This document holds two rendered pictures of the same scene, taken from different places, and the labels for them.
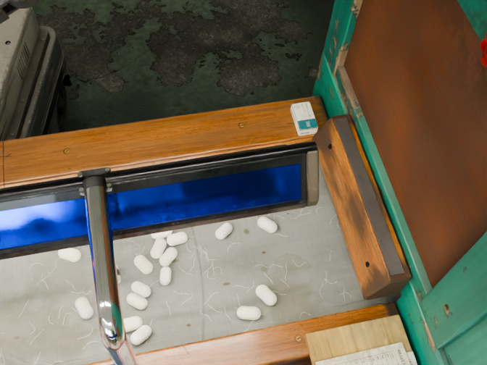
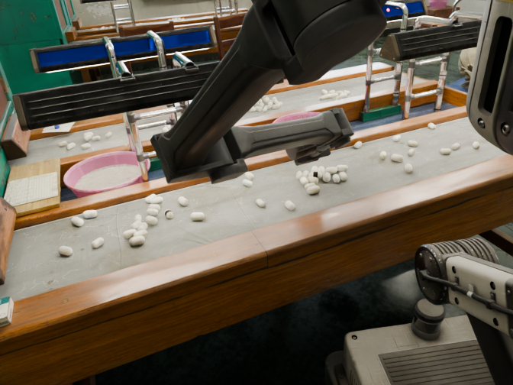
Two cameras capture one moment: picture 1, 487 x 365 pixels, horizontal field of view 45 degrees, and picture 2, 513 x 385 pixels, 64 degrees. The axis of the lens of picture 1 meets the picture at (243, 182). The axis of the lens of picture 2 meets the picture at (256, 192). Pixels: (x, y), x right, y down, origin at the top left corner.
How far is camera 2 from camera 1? 1.35 m
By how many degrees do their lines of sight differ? 90
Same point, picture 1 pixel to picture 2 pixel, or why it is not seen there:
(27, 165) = (240, 241)
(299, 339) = (62, 205)
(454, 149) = not seen: outside the picture
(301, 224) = (40, 259)
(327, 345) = (48, 202)
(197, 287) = (119, 221)
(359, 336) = (28, 206)
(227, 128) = (79, 296)
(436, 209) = not seen: outside the picture
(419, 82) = not seen: outside the picture
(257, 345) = (87, 200)
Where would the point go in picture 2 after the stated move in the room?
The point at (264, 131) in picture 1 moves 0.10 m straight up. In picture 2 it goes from (44, 300) to (27, 262)
